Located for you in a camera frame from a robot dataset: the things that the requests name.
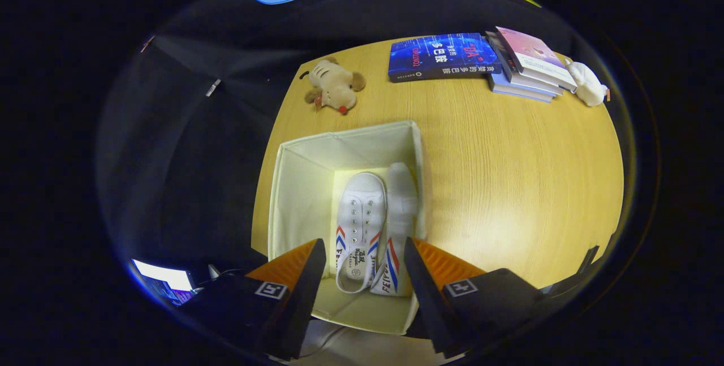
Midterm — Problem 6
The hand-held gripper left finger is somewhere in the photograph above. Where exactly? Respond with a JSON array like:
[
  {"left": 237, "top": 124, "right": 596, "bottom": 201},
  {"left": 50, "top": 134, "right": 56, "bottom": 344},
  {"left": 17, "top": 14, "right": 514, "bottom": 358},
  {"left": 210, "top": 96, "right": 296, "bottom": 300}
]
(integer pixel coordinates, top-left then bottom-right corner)
[{"left": 180, "top": 238, "right": 327, "bottom": 362}]

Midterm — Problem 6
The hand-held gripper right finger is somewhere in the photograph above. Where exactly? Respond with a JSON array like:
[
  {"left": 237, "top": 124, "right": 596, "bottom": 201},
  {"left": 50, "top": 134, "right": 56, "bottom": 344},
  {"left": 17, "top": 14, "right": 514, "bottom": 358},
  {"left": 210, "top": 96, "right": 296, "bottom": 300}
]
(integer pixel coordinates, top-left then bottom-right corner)
[{"left": 403, "top": 236, "right": 545, "bottom": 360}]

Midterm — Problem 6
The white canvas shoe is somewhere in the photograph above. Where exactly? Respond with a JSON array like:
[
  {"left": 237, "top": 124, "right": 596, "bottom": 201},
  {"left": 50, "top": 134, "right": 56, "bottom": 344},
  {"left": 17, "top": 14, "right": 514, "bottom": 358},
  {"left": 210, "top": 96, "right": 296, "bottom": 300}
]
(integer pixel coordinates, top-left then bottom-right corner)
[
  {"left": 370, "top": 162, "right": 420, "bottom": 298},
  {"left": 335, "top": 171, "right": 389, "bottom": 294}
]

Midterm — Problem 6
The cream fabric storage box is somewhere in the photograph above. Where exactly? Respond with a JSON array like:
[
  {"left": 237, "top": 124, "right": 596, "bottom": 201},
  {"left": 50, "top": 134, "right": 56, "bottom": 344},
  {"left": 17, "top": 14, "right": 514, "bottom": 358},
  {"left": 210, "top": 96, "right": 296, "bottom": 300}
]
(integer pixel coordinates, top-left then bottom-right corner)
[{"left": 267, "top": 120, "right": 428, "bottom": 336}]

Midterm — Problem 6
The computer monitor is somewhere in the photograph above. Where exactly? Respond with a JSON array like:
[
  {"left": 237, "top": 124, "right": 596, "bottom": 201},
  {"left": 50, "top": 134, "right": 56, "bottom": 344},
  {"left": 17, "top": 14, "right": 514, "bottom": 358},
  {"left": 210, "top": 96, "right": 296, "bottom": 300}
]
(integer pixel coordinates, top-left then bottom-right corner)
[{"left": 131, "top": 259, "right": 196, "bottom": 305}]

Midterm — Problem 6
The tan plush toy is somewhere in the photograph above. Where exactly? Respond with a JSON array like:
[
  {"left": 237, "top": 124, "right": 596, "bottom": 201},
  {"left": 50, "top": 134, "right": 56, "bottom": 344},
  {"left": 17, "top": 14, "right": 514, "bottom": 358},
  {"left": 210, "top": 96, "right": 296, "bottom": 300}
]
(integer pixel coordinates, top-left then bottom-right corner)
[{"left": 299, "top": 57, "right": 367, "bottom": 115}]

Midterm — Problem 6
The white cover book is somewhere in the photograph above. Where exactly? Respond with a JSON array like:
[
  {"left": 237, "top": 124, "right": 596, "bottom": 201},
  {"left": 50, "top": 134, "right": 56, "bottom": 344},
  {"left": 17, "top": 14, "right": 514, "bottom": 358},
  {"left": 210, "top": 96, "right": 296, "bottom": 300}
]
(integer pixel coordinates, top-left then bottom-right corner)
[{"left": 489, "top": 72, "right": 555, "bottom": 104}]

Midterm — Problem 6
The blue cover book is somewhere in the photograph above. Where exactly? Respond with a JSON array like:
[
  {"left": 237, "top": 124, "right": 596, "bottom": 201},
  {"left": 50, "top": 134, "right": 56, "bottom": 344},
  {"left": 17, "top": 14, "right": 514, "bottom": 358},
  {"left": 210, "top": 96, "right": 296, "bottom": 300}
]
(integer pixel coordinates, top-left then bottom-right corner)
[{"left": 387, "top": 33, "right": 503, "bottom": 83}]

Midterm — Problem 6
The white plush toy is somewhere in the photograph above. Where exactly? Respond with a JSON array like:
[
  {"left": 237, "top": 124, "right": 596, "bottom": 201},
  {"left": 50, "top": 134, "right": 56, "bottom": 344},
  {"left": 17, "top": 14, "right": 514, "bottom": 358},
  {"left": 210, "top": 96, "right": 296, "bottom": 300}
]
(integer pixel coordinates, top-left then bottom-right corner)
[{"left": 566, "top": 59, "right": 610, "bottom": 107}]

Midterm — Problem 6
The pink cover book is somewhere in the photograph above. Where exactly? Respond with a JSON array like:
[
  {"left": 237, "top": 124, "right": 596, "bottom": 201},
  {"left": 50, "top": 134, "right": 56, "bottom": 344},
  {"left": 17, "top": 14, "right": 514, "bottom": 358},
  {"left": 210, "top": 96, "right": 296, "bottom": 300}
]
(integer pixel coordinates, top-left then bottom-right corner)
[{"left": 496, "top": 26, "right": 578, "bottom": 93}]

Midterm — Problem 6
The thin grey cable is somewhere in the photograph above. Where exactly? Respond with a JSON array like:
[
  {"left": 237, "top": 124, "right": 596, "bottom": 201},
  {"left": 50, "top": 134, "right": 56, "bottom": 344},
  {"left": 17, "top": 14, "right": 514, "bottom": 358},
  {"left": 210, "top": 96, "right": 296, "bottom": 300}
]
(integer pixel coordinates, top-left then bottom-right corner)
[{"left": 300, "top": 324, "right": 351, "bottom": 358}]

